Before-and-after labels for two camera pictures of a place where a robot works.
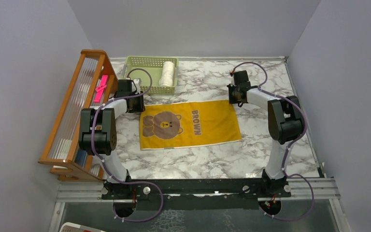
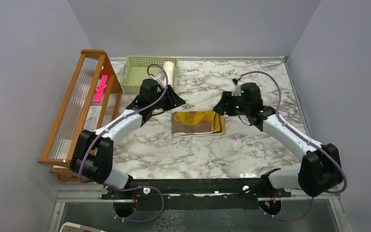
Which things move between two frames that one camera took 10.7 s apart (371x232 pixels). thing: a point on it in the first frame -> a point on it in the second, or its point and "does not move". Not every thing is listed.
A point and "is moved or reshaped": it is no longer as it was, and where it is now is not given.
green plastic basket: x=153 y=64 does not move
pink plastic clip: x=99 y=89 does not move
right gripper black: x=231 y=100 -> x=225 y=104
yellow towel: x=178 y=124 is moved or reshaped
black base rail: x=197 y=194 does not move
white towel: x=168 y=73 does not move
